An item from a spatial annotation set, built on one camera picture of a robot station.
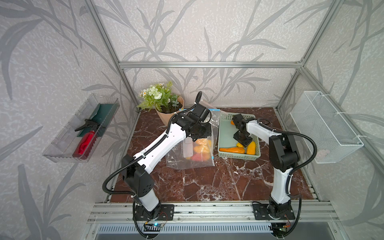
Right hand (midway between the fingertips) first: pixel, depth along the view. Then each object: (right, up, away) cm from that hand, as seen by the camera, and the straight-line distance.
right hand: (238, 140), depth 99 cm
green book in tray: (-69, +15, -31) cm, 77 cm away
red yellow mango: (-25, -7, -19) cm, 32 cm away
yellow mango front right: (+6, -4, -8) cm, 11 cm away
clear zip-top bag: (-40, -10, -12) cm, 43 cm away
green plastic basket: (-5, +7, +13) cm, 15 cm away
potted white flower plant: (-48, +27, -12) cm, 57 cm away
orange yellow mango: (-25, -2, -18) cm, 31 cm away
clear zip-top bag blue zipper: (-33, -11, -13) cm, 37 cm away
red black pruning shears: (-71, +4, -40) cm, 82 cm away
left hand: (-20, +6, -22) cm, 30 cm away
